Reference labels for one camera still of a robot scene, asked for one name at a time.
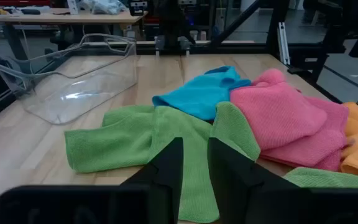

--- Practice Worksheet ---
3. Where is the pink microfiber towel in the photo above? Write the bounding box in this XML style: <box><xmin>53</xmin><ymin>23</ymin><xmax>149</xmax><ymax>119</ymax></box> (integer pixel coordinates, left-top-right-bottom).
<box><xmin>230</xmin><ymin>68</ymin><xmax>350</xmax><ymax>172</ymax></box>

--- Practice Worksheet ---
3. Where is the wooden workbench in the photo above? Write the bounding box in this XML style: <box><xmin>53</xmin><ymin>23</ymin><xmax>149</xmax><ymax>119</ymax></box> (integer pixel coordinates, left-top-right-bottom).
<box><xmin>0</xmin><ymin>7</ymin><xmax>149</xmax><ymax>62</ymax></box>

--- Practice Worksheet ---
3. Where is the clear plastic bin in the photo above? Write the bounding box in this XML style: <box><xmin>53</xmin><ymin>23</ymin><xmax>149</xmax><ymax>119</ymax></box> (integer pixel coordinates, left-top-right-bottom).
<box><xmin>0</xmin><ymin>32</ymin><xmax>138</xmax><ymax>126</ymax></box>

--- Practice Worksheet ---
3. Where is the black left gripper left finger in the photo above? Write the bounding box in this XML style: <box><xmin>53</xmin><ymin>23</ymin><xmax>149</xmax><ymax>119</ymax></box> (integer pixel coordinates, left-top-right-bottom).
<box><xmin>121</xmin><ymin>136</ymin><xmax>185</xmax><ymax>224</ymax></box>

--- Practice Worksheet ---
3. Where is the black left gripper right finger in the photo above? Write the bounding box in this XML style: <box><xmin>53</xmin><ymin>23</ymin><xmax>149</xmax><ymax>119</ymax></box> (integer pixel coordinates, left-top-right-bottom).
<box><xmin>206</xmin><ymin>137</ymin><xmax>296</xmax><ymax>224</ymax></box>

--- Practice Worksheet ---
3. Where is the clear plastic bag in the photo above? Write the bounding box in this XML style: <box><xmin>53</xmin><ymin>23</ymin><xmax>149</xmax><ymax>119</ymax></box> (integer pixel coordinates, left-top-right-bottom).
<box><xmin>79</xmin><ymin>0</ymin><xmax>127</xmax><ymax>16</ymax></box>

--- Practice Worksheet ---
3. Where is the blue microfiber towel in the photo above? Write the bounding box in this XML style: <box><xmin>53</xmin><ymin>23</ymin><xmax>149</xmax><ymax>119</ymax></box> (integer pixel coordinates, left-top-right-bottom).
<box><xmin>152</xmin><ymin>65</ymin><xmax>252</xmax><ymax>121</ymax></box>

